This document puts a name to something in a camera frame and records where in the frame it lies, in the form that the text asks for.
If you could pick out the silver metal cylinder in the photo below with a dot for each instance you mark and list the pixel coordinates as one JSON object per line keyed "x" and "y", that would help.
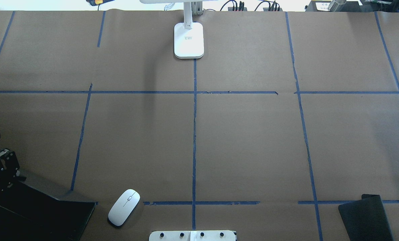
{"x": 336, "y": 5}

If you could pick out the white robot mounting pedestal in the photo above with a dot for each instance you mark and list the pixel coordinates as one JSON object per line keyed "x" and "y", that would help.
{"x": 200, "y": 235}

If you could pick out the left black cable hub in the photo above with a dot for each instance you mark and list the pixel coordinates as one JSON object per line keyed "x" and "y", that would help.
{"x": 233, "y": 6}

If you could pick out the black mouse pad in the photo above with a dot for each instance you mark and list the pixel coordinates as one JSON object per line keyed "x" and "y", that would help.
{"x": 366, "y": 219}

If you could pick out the white desk lamp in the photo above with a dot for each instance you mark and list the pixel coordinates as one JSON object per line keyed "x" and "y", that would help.
{"x": 188, "y": 35}

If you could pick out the aluminium frame post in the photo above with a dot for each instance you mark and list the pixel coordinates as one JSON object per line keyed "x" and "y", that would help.
{"x": 197, "y": 8}

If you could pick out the white computer mouse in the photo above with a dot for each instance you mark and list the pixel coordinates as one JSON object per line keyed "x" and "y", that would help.
{"x": 123, "y": 207}

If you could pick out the black cable hub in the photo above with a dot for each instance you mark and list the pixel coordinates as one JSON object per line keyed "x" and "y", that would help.
{"x": 268, "y": 6}
{"x": 233, "y": 6}

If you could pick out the black box with label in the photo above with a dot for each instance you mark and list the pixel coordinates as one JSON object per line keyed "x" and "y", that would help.
{"x": 322, "y": 5}

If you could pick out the right black cable hub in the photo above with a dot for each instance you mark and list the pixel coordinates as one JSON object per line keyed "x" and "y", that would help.
{"x": 268, "y": 6}

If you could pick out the grey laptop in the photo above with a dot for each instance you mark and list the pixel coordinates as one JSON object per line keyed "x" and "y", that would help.
{"x": 28, "y": 214}

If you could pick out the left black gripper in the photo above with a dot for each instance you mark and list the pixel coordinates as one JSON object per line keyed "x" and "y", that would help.
{"x": 2, "y": 169}

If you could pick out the red yellow emergency stop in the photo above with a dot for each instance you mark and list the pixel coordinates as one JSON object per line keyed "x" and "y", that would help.
{"x": 97, "y": 2}

